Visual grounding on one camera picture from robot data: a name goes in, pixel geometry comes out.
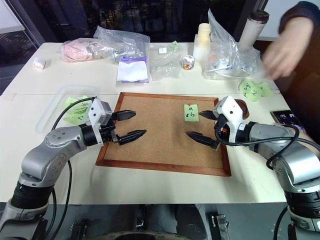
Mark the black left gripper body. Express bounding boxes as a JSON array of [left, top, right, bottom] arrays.
[[99, 112, 121, 145]]

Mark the black smartphone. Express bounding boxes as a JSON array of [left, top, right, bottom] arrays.
[[270, 109, 305, 131]]

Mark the person's bare hand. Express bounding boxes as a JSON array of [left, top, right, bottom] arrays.
[[261, 37, 308, 81]]

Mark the clear plastic tray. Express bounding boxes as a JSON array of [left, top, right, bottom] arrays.
[[35, 84, 101, 136]]

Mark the flat clear zip bag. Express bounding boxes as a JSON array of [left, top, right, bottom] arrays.
[[147, 44, 186, 82]]

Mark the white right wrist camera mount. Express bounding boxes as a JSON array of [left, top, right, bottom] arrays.
[[212, 95, 248, 148]]

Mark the cork board with wooden frame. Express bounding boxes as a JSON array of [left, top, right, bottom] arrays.
[[95, 91, 232, 178]]

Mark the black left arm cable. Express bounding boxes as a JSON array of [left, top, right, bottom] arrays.
[[49, 97, 98, 240]]

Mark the large clear plastic bag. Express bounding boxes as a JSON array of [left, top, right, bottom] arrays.
[[203, 8, 263, 81]]

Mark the crumpled clear plastic bag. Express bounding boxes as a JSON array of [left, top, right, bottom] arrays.
[[93, 25, 151, 64]]

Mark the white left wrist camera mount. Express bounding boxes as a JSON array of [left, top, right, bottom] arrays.
[[87, 97, 114, 131]]

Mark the white tape roll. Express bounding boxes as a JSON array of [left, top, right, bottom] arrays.
[[32, 56, 47, 71]]

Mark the stack of white cups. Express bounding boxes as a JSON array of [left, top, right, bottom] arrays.
[[192, 22, 212, 62]]

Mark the white thermos with brown lid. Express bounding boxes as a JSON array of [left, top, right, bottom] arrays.
[[238, 9, 271, 50]]

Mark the small colourful candy jar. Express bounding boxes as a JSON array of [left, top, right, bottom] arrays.
[[181, 55, 196, 72]]

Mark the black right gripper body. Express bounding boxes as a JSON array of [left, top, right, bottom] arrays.
[[211, 113, 229, 152]]

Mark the white and purple packet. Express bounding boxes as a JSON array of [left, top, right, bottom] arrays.
[[116, 55, 151, 84]]

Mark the brown tape roll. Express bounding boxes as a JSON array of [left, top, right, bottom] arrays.
[[235, 99, 251, 119]]

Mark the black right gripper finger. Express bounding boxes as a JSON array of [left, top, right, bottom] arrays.
[[185, 131, 216, 149], [199, 109, 217, 120]]

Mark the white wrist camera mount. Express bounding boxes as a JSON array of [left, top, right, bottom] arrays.
[[212, 95, 248, 148], [87, 97, 114, 131]]

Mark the bag with pink contents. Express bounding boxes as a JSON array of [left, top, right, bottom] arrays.
[[57, 39, 107, 64]]

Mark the metal bracket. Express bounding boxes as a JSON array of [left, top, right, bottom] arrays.
[[211, 213, 232, 240]]

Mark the green sticky note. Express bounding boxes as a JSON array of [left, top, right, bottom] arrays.
[[183, 103, 201, 123]]

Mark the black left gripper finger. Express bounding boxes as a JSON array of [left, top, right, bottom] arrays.
[[117, 129, 147, 147], [116, 109, 137, 122]]

